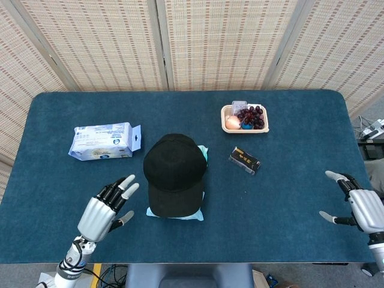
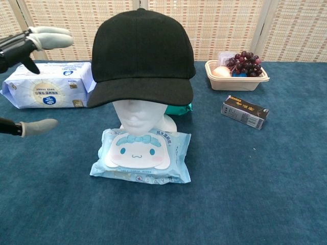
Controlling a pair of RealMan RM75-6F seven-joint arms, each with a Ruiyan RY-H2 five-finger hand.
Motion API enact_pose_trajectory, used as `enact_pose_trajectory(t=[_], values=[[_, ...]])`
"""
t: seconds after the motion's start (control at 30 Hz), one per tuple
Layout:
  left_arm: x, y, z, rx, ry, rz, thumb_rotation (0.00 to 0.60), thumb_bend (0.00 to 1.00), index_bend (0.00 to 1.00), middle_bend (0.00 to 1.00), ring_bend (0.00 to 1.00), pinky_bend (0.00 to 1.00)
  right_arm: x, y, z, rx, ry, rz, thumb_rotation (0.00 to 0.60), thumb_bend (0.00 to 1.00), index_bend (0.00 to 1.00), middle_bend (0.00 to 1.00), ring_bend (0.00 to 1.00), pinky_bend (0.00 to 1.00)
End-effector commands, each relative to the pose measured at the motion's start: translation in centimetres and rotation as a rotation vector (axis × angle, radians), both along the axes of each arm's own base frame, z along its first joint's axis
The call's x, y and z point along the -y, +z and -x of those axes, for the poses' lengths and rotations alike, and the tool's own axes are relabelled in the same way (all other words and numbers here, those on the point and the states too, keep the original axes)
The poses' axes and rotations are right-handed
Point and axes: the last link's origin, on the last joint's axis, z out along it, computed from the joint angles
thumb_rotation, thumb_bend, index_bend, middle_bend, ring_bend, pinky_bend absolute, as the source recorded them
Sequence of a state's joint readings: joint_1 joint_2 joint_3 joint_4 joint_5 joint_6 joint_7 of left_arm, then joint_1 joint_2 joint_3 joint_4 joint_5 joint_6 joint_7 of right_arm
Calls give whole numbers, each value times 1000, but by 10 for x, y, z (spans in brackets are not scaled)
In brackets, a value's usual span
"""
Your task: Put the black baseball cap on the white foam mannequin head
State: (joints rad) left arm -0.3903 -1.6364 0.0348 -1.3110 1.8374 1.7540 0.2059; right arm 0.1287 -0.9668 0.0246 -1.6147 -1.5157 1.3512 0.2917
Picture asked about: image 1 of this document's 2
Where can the black baseball cap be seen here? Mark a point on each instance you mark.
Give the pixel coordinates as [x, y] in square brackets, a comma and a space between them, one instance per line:
[174, 174]

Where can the small blue toy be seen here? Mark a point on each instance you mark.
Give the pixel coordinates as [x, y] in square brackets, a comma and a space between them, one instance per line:
[247, 126]

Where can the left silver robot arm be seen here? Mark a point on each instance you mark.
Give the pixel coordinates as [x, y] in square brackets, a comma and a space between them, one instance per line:
[70, 262]

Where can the pale orange onion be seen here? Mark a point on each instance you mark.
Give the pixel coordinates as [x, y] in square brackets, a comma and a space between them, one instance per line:
[232, 122]

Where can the bamboo folding screen panel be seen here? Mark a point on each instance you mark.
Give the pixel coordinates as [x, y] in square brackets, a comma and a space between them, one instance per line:
[222, 45]
[339, 45]
[18, 90]
[99, 45]

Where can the small green wipes pack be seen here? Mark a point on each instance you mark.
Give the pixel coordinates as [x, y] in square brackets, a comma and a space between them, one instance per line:
[205, 154]

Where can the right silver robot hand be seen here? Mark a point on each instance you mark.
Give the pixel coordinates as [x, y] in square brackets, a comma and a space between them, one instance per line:
[367, 208]

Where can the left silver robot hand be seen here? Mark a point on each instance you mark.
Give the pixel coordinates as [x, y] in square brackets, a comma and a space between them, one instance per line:
[96, 217]

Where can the black equipment frame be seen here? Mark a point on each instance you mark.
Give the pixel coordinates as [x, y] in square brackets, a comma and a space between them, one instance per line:
[372, 150]

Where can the purple grape bunch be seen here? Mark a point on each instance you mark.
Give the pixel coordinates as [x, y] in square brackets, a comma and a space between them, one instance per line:
[255, 117]

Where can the white power strip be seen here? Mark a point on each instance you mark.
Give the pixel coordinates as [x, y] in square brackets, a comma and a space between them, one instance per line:
[373, 129]

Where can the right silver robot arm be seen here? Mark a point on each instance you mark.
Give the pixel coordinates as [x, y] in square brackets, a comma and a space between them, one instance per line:
[378, 255]

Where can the clear plastic small container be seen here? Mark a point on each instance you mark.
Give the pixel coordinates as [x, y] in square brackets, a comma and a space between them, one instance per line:
[239, 105]

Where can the large blue white tissue pack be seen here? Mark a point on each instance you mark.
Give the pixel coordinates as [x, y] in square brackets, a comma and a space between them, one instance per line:
[99, 141]

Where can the light blue cartoon wipes pack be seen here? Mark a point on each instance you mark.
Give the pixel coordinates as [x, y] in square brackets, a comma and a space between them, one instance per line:
[196, 216]

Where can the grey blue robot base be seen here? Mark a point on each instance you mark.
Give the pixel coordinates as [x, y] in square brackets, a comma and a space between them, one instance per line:
[189, 276]

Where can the cardboard box on floor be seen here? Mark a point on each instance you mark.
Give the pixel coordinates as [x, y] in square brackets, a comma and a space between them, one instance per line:
[258, 280]

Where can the grey fabric bundle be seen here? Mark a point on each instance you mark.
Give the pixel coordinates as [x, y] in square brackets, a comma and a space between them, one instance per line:
[377, 177]

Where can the black box with gold print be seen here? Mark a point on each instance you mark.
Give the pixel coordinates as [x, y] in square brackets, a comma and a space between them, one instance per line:
[244, 160]

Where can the beige food tray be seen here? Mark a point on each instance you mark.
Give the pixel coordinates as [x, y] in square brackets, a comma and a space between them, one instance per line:
[223, 120]

